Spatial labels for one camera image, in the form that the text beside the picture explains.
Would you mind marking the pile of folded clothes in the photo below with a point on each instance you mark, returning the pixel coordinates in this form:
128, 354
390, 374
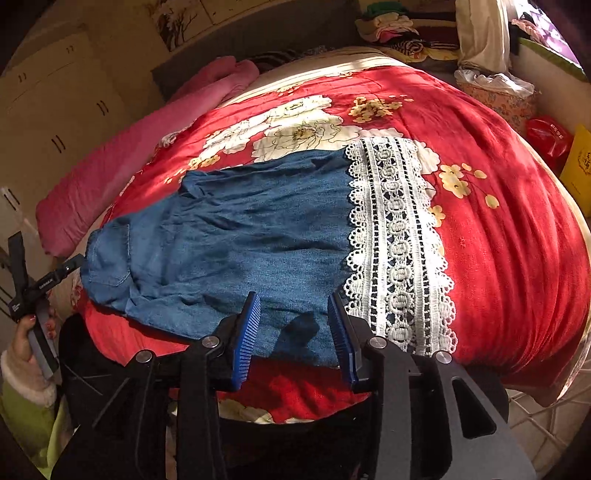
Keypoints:
401, 32

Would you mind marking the person's left hand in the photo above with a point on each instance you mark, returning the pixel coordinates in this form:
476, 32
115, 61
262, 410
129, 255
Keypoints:
21, 341

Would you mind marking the striped dark cloth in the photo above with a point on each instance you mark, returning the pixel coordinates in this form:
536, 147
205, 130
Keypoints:
281, 56

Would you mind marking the grey headboard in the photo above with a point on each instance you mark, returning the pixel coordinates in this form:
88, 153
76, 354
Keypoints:
194, 74

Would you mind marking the cream wardrobe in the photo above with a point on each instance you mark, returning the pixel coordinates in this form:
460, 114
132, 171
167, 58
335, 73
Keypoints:
60, 115

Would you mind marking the red round container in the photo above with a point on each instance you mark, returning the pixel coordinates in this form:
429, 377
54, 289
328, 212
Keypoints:
549, 143

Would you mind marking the cream bed sheet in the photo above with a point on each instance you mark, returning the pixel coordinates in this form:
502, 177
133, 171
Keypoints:
295, 76

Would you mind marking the white hanging cloth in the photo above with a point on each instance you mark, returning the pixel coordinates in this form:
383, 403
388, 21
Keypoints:
482, 32

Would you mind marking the white crumpled cloth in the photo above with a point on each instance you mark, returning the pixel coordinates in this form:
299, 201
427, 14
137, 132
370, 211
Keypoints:
494, 81

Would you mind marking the yellow bag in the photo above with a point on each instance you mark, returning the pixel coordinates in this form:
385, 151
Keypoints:
579, 161

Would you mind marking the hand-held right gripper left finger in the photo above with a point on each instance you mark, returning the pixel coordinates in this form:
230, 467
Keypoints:
244, 344

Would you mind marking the blue denim pants lace trim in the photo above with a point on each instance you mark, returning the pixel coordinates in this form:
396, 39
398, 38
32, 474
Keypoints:
254, 230

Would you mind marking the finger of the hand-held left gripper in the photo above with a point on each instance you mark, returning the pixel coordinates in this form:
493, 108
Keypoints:
67, 266

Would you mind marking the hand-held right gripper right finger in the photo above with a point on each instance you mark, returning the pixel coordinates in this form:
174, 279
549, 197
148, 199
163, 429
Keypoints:
342, 344

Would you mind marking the floral patterned box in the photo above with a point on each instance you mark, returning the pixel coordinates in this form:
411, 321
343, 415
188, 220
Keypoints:
503, 108

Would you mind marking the pink blanket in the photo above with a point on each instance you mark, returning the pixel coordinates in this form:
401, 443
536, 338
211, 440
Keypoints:
138, 152

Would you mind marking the red floral blanket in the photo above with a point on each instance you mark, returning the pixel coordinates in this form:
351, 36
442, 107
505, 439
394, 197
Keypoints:
508, 230

